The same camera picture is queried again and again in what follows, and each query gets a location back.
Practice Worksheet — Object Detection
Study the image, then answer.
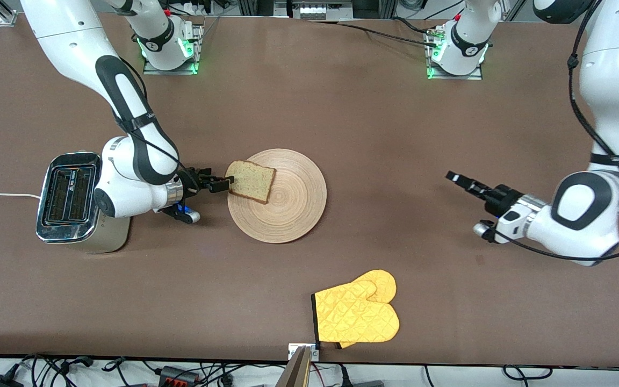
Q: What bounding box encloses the small metal edge bracket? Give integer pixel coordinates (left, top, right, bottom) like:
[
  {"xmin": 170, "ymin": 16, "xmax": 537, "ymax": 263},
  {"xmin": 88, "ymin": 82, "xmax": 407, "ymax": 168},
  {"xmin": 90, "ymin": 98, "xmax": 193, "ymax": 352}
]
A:
[{"xmin": 288, "ymin": 343, "xmax": 320, "ymax": 361}]

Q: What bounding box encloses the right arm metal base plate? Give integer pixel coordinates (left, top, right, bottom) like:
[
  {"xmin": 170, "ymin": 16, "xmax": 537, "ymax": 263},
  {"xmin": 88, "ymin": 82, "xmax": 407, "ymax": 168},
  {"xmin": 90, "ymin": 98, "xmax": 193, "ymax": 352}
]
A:
[{"xmin": 142, "ymin": 21, "xmax": 204, "ymax": 76}]

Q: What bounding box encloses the thin black table cable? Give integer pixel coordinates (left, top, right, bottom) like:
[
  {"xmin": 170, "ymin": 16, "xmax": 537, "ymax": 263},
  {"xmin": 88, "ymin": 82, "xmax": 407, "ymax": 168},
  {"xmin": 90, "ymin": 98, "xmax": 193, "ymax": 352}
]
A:
[{"xmin": 309, "ymin": 20, "xmax": 439, "ymax": 47}]

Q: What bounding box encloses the black orange connector box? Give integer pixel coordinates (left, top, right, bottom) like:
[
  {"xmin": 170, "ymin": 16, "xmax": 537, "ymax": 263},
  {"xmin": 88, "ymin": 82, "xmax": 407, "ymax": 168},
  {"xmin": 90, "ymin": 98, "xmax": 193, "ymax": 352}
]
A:
[{"xmin": 158, "ymin": 365, "xmax": 201, "ymax": 387}]

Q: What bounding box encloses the thick black table cable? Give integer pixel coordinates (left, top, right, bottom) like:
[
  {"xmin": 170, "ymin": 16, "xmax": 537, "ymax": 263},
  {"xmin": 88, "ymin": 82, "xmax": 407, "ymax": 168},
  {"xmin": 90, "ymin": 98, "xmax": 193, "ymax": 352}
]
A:
[{"xmin": 392, "ymin": 16, "xmax": 431, "ymax": 35}]

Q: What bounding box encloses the silver two-slot toaster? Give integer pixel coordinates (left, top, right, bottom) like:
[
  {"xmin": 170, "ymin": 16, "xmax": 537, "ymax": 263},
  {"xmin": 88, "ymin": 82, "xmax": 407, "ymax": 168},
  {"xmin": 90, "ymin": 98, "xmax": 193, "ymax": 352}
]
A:
[{"xmin": 35, "ymin": 152, "xmax": 132, "ymax": 254}]

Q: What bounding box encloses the round wooden plate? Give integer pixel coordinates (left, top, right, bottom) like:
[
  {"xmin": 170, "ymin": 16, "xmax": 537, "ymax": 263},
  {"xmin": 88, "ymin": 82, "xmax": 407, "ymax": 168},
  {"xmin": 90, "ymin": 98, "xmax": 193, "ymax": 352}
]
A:
[{"xmin": 227, "ymin": 149, "xmax": 327, "ymax": 244}]

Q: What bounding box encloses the white power strip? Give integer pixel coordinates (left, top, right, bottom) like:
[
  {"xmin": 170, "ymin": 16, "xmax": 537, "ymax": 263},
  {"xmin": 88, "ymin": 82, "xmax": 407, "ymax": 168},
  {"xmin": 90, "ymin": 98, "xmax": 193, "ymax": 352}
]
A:
[{"xmin": 287, "ymin": 0, "xmax": 354, "ymax": 21}]

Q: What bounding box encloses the metal corner bracket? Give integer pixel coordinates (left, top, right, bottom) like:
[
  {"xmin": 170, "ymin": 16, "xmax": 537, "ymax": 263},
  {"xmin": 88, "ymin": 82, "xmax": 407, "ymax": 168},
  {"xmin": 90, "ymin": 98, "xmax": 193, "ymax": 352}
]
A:
[{"xmin": 0, "ymin": 0, "xmax": 18, "ymax": 27}]

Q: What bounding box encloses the black looped floor cable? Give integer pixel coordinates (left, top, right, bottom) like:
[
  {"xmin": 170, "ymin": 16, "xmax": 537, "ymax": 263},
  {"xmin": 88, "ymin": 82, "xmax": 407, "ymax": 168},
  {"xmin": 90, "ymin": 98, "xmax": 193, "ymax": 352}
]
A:
[{"xmin": 503, "ymin": 365, "xmax": 553, "ymax": 382}]

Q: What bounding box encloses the bread slice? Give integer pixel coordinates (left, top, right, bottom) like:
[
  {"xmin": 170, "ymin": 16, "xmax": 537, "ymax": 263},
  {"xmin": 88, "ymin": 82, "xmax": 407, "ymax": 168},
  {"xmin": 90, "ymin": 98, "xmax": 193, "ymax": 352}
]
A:
[{"xmin": 225, "ymin": 160, "xmax": 277, "ymax": 205}]

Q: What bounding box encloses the wooden board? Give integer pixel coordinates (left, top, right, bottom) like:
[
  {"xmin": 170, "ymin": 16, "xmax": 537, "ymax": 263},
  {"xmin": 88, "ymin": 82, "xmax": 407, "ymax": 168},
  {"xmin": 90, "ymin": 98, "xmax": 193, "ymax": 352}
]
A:
[{"xmin": 276, "ymin": 346, "xmax": 312, "ymax": 387}]

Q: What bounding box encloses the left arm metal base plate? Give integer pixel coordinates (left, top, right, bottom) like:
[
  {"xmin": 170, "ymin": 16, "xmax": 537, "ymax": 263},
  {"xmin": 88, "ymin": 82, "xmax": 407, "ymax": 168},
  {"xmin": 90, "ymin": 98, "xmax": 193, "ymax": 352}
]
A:
[{"xmin": 426, "ymin": 26, "xmax": 485, "ymax": 81}]

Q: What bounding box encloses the yellow quilted oven mitt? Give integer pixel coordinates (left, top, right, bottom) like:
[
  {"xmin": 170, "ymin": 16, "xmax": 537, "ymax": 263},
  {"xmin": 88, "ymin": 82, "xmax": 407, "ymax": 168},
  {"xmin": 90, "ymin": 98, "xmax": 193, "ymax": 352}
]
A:
[{"xmin": 311, "ymin": 269, "xmax": 400, "ymax": 349}]

